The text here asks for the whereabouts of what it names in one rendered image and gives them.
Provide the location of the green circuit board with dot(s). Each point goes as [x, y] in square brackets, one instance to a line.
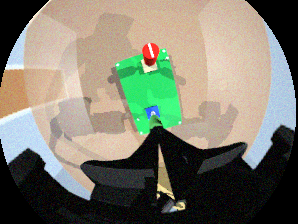
[150, 89]

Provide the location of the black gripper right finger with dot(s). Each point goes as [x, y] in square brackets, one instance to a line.
[186, 164]

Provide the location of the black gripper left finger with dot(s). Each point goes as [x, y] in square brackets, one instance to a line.
[139, 171]

